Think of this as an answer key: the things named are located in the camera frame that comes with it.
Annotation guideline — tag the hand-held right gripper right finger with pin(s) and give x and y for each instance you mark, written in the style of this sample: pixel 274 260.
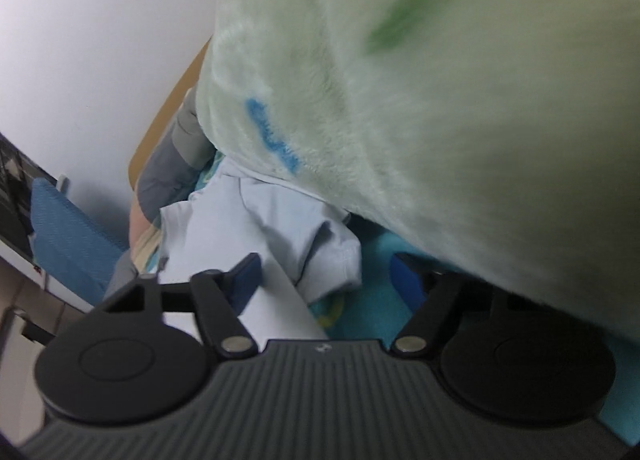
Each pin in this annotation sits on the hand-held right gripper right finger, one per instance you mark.
pixel 404 274

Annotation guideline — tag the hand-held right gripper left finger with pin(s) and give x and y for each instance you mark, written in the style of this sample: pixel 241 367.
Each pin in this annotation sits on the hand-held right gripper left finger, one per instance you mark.
pixel 245 277

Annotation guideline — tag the pale green fleece garment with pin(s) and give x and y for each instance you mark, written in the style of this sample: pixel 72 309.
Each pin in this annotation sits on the pale green fleece garment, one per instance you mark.
pixel 425 114

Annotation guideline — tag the turquoise printed blanket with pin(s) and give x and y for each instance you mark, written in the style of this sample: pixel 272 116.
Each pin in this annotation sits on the turquoise printed blanket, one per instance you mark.
pixel 367 290

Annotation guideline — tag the light blue polo shirt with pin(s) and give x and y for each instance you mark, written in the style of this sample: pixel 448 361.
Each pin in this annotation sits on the light blue polo shirt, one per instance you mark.
pixel 260 235

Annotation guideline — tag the pale yellow striped cloth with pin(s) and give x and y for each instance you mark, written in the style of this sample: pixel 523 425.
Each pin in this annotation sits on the pale yellow striped cloth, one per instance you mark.
pixel 146 245

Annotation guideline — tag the grey garment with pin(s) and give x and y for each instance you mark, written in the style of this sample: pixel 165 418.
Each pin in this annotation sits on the grey garment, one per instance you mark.
pixel 172 164

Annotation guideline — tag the blue chair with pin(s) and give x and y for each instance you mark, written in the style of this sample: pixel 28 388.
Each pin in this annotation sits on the blue chair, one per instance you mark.
pixel 72 235

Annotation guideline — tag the wooden headboard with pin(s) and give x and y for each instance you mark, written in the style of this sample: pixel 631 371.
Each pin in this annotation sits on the wooden headboard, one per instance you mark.
pixel 162 109

